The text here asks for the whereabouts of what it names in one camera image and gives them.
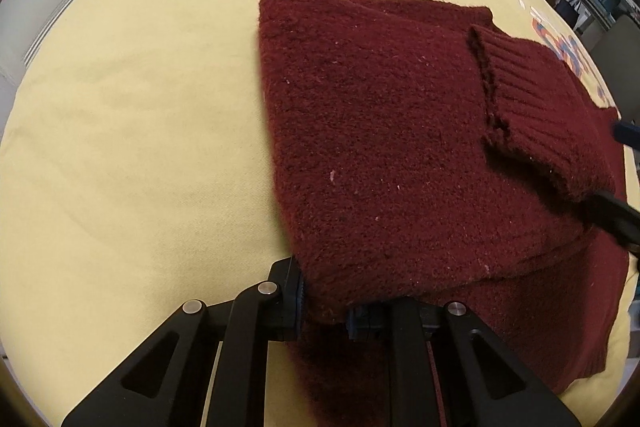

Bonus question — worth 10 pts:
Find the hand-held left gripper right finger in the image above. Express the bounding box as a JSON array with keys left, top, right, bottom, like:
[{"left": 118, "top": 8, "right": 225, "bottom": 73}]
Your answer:
[{"left": 346, "top": 297, "right": 583, "bottom": 427}]

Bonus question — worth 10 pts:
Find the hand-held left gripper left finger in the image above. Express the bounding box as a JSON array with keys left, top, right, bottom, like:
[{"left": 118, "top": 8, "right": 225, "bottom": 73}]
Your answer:
[{"left": 61, "top": 257, "right": 306, "bottom": 427}]

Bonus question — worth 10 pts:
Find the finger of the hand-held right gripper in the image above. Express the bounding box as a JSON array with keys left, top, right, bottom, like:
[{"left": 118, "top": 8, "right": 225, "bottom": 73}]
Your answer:
[
  {"left": 582, "top": 189, "right": 640, "bottom": 254},
  {"left": 611, "top": 119, "right": 640, "bottom": 148}
]

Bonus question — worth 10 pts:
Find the dark red knitted sweater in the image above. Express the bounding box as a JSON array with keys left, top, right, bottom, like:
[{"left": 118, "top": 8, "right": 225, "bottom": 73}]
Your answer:
[{"left": 256, "top": 0, "right": 630, "bottom": 427}]

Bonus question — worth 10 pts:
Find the grey chair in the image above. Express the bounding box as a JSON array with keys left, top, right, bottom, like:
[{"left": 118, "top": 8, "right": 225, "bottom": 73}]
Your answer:
[{"left": 590, "top": 14, "right": 640, "bottom": 72}]

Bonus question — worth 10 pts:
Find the yellow printed bed blanket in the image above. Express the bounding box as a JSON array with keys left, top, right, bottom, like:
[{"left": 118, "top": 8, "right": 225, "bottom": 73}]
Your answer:
[{"left": 0, "top": 0, "right": 632, "bottom": 427}]

